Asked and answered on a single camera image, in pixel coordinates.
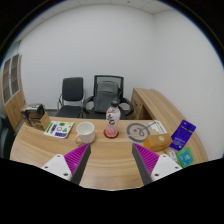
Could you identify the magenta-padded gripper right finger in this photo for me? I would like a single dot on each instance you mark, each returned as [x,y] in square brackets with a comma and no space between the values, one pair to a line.
[151,163]

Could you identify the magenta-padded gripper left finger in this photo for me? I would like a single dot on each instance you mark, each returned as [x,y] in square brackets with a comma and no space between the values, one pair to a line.
[71,163]

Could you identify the clear drink bottle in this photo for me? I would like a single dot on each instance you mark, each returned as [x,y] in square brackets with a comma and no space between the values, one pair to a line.
[112,121]

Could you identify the orange cardboard box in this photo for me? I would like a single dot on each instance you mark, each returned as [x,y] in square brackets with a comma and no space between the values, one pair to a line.
[158,142]

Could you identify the small beige box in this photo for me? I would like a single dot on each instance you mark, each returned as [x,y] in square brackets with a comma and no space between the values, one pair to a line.
[172,155]

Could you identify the green packet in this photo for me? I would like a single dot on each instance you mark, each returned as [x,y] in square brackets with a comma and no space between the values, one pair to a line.
[185,157]

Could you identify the white patterned mug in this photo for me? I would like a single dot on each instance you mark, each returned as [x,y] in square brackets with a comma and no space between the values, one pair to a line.
[86,131]

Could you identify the purple pouch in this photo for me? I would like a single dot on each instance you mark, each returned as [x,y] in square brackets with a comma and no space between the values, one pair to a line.
[182,135]

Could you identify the wooden side desk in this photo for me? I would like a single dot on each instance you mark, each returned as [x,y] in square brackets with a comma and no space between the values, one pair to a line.
[153,103]

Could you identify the black box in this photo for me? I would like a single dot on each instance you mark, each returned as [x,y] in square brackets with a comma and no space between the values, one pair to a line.
[31,111]

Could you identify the black mesh office chair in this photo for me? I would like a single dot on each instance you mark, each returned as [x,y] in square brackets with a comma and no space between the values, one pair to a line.
[125,103]

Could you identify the black visitor chair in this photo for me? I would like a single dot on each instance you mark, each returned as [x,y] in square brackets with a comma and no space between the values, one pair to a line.
[71,90]

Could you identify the grey backpack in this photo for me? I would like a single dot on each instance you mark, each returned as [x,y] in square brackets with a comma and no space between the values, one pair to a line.
[106,96]

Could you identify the wooden shelf unit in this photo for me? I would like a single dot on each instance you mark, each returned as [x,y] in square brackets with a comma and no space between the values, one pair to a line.
[11,90]

